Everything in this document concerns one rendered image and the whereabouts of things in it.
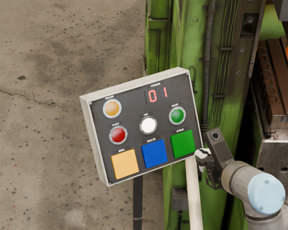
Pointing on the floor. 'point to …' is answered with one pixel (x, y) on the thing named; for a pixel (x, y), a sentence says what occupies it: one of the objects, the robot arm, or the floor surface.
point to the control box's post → (137, 201)
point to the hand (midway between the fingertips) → (198, 150)
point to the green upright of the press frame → (231, 142)
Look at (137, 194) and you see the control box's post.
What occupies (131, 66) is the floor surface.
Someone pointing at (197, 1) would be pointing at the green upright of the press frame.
